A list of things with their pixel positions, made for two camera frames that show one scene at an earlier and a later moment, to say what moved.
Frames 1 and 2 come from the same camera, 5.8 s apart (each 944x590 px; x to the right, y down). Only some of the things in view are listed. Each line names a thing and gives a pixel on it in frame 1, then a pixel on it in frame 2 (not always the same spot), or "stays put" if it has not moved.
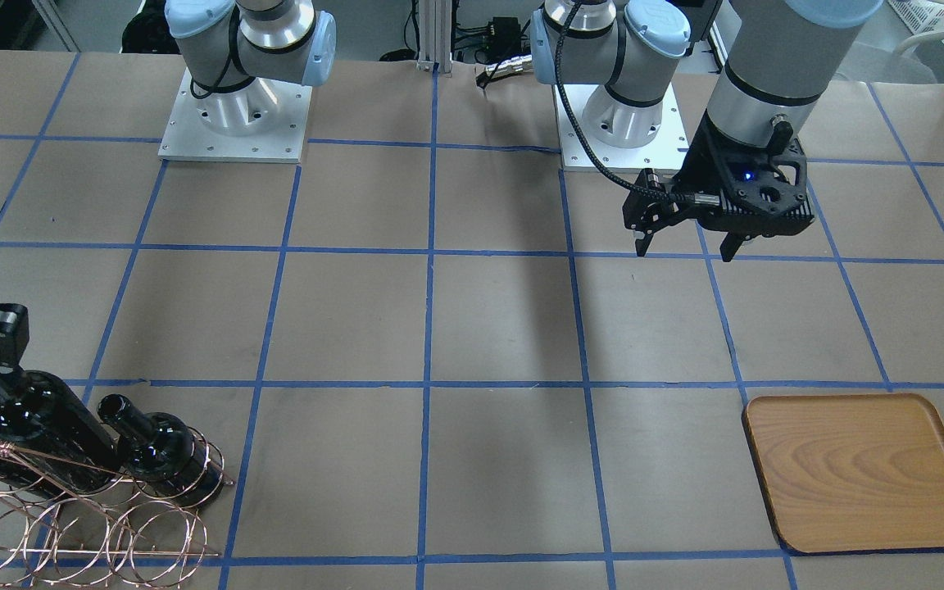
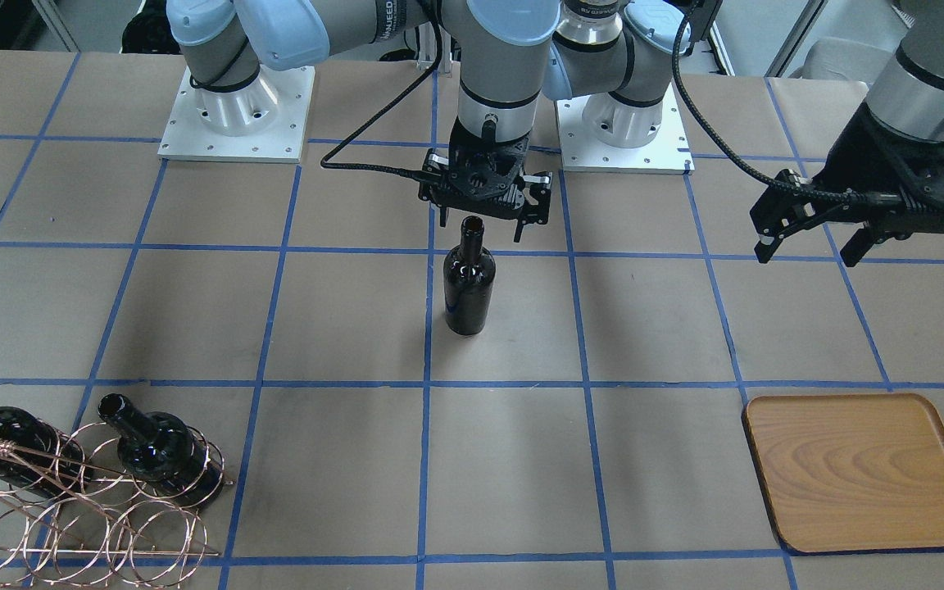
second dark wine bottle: (165, 451) stays put
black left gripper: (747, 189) -> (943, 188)
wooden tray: (843, 473) stays put
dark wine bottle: (55, 441) -> (469, 272)
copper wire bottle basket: (19, 517) stays put
